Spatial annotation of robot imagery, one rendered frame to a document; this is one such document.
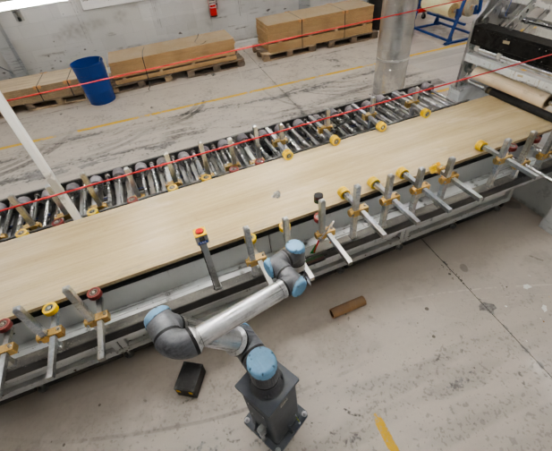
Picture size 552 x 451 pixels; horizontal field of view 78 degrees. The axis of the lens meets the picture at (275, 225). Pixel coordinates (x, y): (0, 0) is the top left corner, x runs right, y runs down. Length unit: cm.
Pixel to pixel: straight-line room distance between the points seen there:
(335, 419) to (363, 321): 77
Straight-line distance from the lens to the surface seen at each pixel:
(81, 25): 884
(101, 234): 272
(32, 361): 256
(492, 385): 297
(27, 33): 903
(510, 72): 400
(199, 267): 244
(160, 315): 148
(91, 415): 305
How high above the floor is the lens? 253
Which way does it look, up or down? 44 degrees down
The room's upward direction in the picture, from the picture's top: 7 degrees counter-clockwise
